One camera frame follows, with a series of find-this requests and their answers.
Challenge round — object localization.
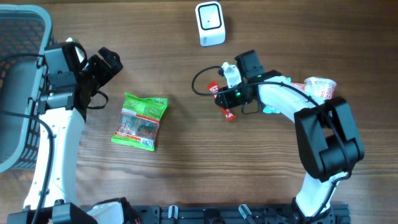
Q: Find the red tissue pack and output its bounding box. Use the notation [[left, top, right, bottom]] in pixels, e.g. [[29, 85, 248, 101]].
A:
[[292, 83, 305, 90]]

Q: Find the black left camera cable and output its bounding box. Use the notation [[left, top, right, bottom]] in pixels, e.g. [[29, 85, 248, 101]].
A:
[[0, 42, 109, 224]]

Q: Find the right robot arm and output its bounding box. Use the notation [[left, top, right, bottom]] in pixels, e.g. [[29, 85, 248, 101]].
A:
[[215, 50, 364, 223]]

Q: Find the green candy bag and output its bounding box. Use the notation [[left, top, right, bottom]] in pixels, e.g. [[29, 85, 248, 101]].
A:
[[111, 93, 168, 151]]

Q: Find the red chocolate bar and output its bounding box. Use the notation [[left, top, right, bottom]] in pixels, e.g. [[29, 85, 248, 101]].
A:
[[207, 81, 236, 121]]

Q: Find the grey plastic basket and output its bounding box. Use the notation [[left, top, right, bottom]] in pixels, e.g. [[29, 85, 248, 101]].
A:
[[1, 4, 55, 172]]

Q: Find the black camera cable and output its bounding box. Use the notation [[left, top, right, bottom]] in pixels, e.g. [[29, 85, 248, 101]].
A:
[[0, 42, 109, 224], [191, 65, 354, 224]]

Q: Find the white barcode scanner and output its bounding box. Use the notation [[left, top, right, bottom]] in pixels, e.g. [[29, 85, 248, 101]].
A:
[[195, 1, 226, 47]]

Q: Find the black right camera cable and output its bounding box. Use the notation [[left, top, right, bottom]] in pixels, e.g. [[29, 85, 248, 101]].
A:
[[191, 65, 354, 224]]

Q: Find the instant noodle cup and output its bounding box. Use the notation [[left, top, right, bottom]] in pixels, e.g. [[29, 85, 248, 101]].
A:
[[304, 77, 337, 100]]

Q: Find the teal snack packet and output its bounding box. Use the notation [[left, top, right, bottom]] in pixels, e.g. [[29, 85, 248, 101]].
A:
[[262, 77, 291, 114]]

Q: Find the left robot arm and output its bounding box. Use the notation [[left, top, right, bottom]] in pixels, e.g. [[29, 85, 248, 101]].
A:
[[7, 42, 123, 223]]

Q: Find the black mounting rail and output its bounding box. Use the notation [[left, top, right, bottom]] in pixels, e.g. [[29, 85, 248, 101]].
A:
[[73, 203, 351, 224]]

